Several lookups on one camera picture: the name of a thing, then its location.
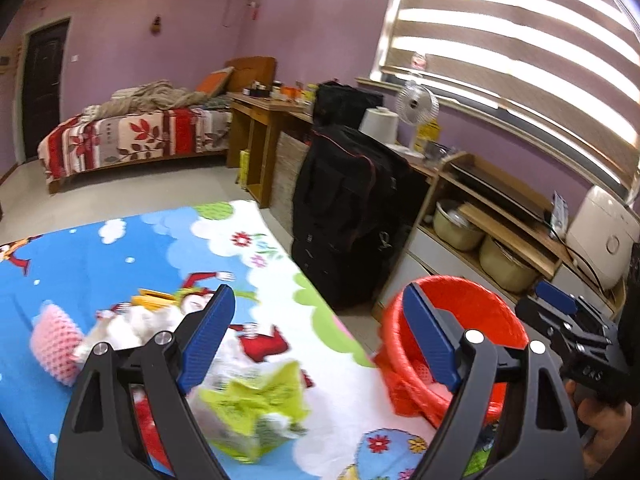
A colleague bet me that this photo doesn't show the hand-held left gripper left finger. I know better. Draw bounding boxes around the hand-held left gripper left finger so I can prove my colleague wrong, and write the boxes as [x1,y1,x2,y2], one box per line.
[54,284,237,480]

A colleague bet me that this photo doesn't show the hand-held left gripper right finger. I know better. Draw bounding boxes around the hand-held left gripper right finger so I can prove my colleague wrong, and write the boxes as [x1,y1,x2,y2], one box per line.
[401,281,586,480]

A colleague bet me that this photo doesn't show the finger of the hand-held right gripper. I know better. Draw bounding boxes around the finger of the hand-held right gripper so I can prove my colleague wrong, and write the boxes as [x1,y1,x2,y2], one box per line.
[533,280,601,326]
[515,297,581,356]

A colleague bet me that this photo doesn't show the red plastic basket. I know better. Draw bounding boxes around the red plastic basket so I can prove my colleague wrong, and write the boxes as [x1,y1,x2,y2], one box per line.
[374,274,530,423]

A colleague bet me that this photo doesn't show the yellow paper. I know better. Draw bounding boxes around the yellow paper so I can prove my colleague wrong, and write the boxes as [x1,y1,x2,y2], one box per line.
[131,287,187,312]

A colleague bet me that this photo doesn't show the green plastic wrapper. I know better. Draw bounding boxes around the green plastic wrapper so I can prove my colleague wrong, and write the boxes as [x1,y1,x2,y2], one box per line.
[197,360,313,461]

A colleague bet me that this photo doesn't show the person's right hand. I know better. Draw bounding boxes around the person's right hand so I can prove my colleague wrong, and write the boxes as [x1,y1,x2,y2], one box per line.
[564,379,635,480]

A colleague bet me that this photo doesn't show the beige pot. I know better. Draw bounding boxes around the beige pot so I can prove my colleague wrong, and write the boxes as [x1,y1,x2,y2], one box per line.
[479,234,541,293]
[432,199,486,252]

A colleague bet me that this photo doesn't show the white rice cooker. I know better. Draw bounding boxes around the white rice cooker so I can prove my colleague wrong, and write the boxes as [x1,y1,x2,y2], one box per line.
[565,185,640,291]

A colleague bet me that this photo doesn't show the white power strip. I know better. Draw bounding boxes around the white power strip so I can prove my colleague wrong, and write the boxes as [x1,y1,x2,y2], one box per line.
[547,191,571,233]

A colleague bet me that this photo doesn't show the wooden shelf unit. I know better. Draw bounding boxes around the wooden shelf unit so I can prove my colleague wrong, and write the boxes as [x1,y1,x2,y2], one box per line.
[372,150,628,321]

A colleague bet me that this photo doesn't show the blue cartoon printed blanket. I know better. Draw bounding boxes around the blue cartoon printed blanket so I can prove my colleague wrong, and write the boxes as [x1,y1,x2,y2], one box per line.
[0,199,501,480]

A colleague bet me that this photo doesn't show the large black bag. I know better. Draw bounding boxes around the large black bag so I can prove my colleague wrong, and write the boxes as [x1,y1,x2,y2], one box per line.
[291,125,426,311]

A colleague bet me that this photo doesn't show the woven panel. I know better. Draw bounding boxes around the woven panel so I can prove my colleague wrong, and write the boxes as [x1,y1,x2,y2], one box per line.
[272,130,313,231]

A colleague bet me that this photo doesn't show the yellow packet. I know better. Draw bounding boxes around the yellow packet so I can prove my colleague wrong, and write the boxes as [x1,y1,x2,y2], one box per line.
[417,122,443,151]

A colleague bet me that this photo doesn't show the bed with floral sheet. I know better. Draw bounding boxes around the bed with floral sheet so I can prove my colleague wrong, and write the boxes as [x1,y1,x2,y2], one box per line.
[39,105,233,196]

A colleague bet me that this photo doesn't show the white paper roll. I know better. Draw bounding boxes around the white paper roll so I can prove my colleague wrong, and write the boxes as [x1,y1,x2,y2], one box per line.
[359,106,400,146]

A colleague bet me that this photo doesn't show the wooden desk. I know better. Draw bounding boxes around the wooden desk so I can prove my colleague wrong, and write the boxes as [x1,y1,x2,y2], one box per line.
[226,91,321,208]

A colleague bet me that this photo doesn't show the white desk fan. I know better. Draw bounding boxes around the white desk fan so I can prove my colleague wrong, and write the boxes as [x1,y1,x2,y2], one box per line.
[396,79,440,151]

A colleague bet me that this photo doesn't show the grey duvet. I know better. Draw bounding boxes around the grey duvet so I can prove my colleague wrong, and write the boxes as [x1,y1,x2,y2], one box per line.
[97,79,206,116]

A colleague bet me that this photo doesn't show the small black bag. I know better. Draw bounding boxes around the small black bag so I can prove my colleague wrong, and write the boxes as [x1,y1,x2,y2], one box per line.
[314,80,385,128]

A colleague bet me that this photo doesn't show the striped window blind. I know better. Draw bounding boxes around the striped window blind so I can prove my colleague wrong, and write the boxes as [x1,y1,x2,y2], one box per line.
[370,0,640,201]

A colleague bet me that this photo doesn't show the orange pillow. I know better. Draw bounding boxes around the orange pillow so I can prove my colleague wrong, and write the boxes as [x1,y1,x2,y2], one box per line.
[196,67,236,97]

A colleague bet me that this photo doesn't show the row of bottles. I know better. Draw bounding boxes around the row of bottles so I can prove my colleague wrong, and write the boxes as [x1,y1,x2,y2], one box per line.
[242,79,321,103]

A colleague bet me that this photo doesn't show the wooden headboard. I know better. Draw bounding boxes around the wooden headboard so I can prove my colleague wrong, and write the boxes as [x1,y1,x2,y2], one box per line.
[224,56,277,93]

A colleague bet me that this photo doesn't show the dark door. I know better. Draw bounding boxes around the dark door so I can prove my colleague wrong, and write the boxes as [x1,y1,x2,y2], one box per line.
[14,17,72,163]

